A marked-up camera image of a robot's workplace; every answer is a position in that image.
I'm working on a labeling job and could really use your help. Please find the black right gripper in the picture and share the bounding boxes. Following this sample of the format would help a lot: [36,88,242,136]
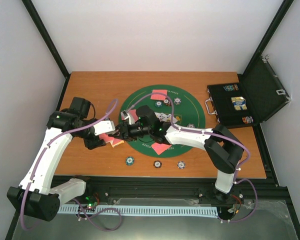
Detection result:
[108,121,152,142]

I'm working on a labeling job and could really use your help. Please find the green blue 50 chip stack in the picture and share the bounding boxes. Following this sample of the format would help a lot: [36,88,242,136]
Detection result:
[125,156,135,166]

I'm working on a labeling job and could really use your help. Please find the red card seat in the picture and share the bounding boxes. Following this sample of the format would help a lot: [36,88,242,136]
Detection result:
[151,142,171,155]
[128,109,139,122]
[150,89,168,101]

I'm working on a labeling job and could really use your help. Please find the brown 100 chip stack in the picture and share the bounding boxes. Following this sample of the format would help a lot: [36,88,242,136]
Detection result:
[153,160,162,169]

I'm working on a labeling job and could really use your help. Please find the green 50 chip top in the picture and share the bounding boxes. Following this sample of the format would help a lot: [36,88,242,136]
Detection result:
[155,100,163,108]

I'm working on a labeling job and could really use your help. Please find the red card top seat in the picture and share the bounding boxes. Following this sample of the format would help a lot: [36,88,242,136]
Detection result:
[150,89,168,101]

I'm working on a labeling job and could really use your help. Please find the brown 100 chip top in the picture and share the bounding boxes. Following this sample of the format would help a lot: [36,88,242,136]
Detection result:
[163,99,172,107]

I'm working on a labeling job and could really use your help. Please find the blue white chip stack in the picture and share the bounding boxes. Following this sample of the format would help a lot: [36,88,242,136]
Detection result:
[177,161,186,169]

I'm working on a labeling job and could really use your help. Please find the red backed card deck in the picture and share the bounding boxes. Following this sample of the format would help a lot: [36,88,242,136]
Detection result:
[98,133,114,144]

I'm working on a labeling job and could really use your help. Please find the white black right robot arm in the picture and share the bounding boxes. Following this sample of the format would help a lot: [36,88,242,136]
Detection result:
[109,105,244,203]

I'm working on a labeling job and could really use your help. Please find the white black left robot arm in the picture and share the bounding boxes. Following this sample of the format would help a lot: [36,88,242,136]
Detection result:
[7,97,115,222]

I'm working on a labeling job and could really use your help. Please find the yellow playing card box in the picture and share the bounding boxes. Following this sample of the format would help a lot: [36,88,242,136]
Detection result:
[110,138,125,148]

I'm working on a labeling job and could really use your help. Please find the round green poker mat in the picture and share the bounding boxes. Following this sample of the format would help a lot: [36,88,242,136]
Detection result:
[120,84,206,158]

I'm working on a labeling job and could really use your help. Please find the blue gold card deck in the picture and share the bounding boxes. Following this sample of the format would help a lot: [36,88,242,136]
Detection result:
[231,96,248,111]

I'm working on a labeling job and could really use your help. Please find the chips row in case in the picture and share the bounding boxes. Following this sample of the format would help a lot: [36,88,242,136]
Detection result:
[223,84,239,92]

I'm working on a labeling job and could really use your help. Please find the red white chips in case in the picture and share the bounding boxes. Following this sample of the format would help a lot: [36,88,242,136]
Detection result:
[242,116,254,124]

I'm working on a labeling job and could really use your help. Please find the black poker case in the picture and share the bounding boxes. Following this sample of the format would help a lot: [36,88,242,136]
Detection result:
[207,55,291,129]

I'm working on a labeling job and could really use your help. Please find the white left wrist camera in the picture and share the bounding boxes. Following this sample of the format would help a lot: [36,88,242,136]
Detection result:
[93,120,116,136]

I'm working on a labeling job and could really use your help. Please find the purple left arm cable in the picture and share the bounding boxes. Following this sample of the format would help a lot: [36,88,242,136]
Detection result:
[19,98,123,231]

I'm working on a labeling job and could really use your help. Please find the light blue cable duct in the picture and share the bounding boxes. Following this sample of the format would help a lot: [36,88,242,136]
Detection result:
[58,204,218,218]

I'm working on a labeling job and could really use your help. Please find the silver case handle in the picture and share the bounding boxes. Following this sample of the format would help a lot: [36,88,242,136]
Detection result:
[204,97,218,115]

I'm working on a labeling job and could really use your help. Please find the black aluminium frame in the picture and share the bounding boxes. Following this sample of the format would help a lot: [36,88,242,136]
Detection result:
[4,0,300,240]

